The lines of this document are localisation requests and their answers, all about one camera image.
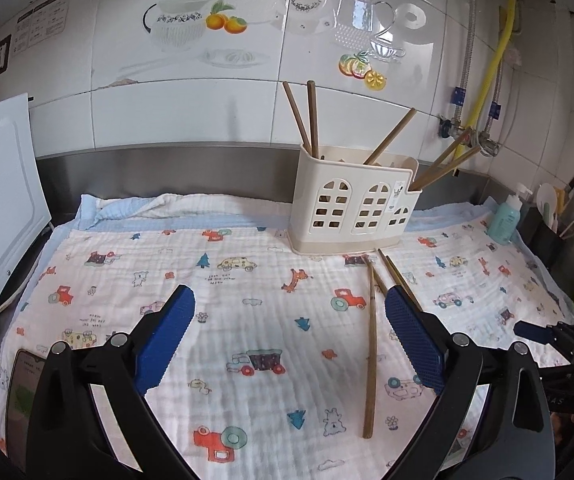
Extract wooden chopstick pair one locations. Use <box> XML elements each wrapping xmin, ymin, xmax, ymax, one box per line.
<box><xmin>377</xmin><ymin>248</ymin><xmax>422</xmax><ymax>311</ymax></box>
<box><xmin>364</xmin><ymin>256</ymin><xmax>388</xmax><ymax>297</ymax></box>

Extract black utensil bin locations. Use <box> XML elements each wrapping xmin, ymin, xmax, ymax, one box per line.
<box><xmin>519</xmin><ymin>206</ymin><xmax>574</xmax><ymax>289</ymax></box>

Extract printed white cloth mat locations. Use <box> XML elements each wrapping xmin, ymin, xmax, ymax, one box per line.
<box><xmin>0</xmin><ymin>202</ymin><xmax>574</xmax><ymax>479</ymax></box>

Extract teal soap pump bottle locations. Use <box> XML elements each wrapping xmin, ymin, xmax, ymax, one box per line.
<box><xmin>486</xmin><ymin>183</ymin><xmax>532</xmax><ymax>245</ymax></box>

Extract smartphone on counter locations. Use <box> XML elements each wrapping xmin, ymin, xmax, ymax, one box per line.
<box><xmin>5</xmin><ymin>350</ymin><xmax>45</xmax><ymax>470</ymax></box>

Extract white spatula utensil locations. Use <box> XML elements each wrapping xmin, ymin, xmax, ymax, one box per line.
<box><xmin>535</xmin><ymin>183</ymin><xmax>558</xmax><ymax>231</ymax></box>

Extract light blue towel under mat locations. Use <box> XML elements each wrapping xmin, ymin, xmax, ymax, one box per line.
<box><xmin>73</xmin><ymin>192</ymin><xmax>498</xmax><ymax>233</ymax></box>

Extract cream plastic utensil holder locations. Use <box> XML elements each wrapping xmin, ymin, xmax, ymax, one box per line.
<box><xmin>288</xmin><ymin>146</ymin><xmax>420</xmax><ymax>256</ymax></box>

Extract chopstick in holder far left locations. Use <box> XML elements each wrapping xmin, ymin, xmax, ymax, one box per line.
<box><xmin>281</xmin><ymin>81</ymin><xmax>312</xmax><ymax>154</ymax></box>

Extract steel braided hose right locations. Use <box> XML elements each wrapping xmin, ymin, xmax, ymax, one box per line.
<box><xmin>481</xmin><ymin>58</ymin><xmax>524</xmax><ymax>158</ymax></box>

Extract steel braided hose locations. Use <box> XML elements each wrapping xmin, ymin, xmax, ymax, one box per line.
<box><xmin>454</xmin><ymin>0</ymin><xmax>478</xmax><ymax>131</ymax></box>
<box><xmin>481</xmin><ymin>58</ymin><xmax>524</xmax><ymax>158</ymax></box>

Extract yellow corrugated gas hose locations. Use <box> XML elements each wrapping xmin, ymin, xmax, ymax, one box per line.
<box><xmin>452</xmin><ymin>0</ymin><xmax>518</xmax><ymax>162</ymax></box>

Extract steel braided hose left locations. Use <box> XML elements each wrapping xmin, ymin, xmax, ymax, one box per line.
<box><xmin>454</xmin><ymin>0</ymin><xmax>478</xmax><ymax>131</ymax></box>

